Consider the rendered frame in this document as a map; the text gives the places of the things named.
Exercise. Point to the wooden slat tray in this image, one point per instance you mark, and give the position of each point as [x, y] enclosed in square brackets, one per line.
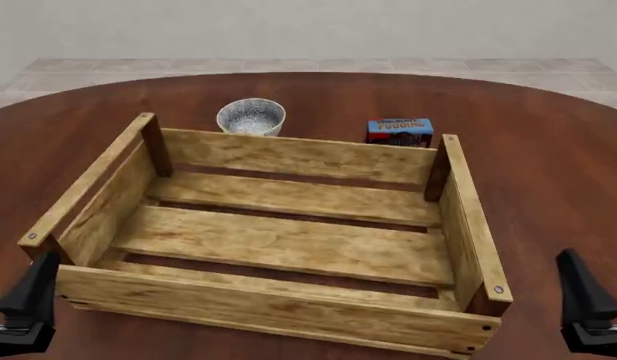
[288, 243]

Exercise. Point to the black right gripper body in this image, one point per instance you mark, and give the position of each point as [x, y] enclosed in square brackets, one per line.
[598, 337]

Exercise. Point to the blue pudding box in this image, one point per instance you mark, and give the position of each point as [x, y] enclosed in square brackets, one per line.
[400, 132]

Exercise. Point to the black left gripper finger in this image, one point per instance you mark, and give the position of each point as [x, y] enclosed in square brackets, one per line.
[35, 292]

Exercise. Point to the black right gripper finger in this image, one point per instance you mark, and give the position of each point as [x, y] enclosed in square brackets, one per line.
[580, 292]

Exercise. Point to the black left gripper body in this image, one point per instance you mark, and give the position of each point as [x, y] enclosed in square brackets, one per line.
[18, 339]

